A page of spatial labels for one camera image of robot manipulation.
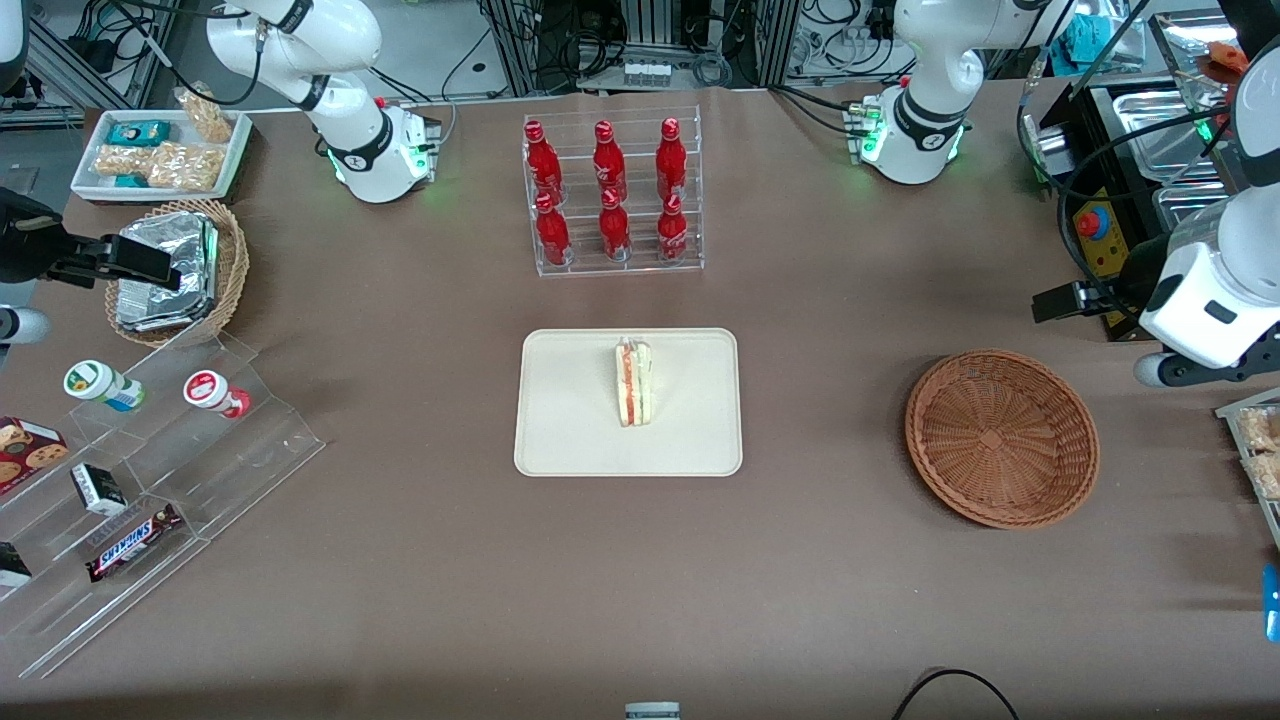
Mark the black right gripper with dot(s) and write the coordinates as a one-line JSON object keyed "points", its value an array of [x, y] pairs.
{"points": [[22, 243]]}

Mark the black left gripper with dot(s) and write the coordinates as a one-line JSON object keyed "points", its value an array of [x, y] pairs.
{"points": [[1142, 270]]}

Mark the triangular sandwich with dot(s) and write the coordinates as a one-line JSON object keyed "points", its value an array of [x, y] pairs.
{"points": [[634, 385]]}

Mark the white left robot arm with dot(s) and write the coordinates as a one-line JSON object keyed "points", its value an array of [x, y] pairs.
{"points": [[930, 120]]}

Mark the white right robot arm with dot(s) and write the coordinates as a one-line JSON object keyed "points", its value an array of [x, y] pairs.
{"points": [[350, 130]]}

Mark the white snack tray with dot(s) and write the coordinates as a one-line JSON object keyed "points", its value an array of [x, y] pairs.
{"points": [[150, 196]]}

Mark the deep tan wicker basket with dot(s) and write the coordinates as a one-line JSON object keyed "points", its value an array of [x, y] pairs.
{"points": [[233, 260]]}

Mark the brown round wicker basket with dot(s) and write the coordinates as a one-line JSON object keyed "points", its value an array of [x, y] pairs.
{"points": [[1000, 440]]}

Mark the metal tray with snacks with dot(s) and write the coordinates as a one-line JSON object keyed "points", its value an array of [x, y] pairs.
{"points": [[1235, 405]]}

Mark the beige rectangular tray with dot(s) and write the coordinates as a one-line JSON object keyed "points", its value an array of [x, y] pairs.
{"points": [[570, 420]]}

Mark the foil-wrapped packet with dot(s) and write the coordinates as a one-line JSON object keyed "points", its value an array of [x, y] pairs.
{"points": [[165, 240], [160, 312]]}

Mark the red emergency stop button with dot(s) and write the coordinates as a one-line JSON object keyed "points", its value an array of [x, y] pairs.
{"points": [[1092, 221]]}

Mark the clear bag of crackers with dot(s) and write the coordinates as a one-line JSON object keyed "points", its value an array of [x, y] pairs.
{"points": [[207, 115], [185, 167], [125, 160]]}

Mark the green-lid yogurt cup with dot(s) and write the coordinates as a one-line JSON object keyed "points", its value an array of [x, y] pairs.
{"points": [[100, 385]]}

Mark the teal snack box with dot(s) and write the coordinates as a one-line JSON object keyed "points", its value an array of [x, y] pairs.
{"points": [[140, 132]]}

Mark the steel food pan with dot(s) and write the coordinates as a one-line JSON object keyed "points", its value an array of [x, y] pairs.
{"points": [[1160, 135], [1195, 205]]}

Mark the red-lid yogurt cup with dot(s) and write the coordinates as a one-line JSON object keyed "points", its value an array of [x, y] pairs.
{"points": [[212, 392]]}

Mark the black food warmer appliance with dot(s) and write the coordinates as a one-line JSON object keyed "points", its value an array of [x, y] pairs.
{"points": [[1085, 150]]}

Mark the clear bag of puffed snack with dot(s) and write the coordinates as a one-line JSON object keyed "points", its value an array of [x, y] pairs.
{"points": [[1262, 428], [1268, 475]]}

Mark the red cookie box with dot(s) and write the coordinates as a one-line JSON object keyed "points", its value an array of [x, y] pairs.
{"points": [[25, 455]]}

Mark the small black white box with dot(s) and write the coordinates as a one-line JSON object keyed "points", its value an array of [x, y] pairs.
{"points": [[98, 490]]}

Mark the clear acrylic tiered stand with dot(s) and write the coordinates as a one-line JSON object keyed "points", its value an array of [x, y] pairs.
{"points": [[250, 470]]}

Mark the red fried food piece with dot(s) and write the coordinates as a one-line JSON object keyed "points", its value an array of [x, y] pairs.
{"points": [[1228, 60]]}

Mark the Snickers chocolate bar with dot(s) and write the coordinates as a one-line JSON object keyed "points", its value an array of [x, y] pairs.
{"points": [[133, 545]]}

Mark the small dark snack pack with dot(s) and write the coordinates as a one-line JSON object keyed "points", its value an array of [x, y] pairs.
{"points": [[12, 565]]}

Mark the blue object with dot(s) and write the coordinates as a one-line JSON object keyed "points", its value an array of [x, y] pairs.
{"points": [[1272, 600]]}

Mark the red cola bottle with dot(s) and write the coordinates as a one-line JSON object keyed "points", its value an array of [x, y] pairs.
{"points": [[543, 165], [614, 230], [671, 160], [552, 235], [672, 235], [609, 165]]}

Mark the clear acrylic bottle rack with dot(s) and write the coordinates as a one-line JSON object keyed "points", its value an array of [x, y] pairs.
{"points": [[645, 270]]}

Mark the white power strip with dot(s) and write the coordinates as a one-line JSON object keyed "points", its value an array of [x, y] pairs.
{"points": [[645, 72]]}

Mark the small grey device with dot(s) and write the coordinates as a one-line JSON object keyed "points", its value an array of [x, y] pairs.
{"points": [[652, 711]]}

